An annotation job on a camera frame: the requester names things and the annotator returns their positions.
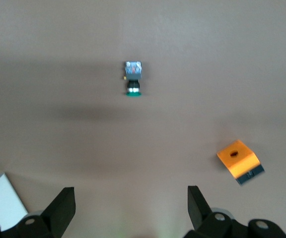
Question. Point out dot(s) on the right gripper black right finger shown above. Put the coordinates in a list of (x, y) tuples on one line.
[(200, 213)]

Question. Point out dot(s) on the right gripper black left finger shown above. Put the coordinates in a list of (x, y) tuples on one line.
[(58, 210)]

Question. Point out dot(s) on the green push button switch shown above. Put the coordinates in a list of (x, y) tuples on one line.
[(133, 74)]

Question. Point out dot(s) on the orange box with hole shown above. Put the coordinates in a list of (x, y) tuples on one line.
[(239, 158)]

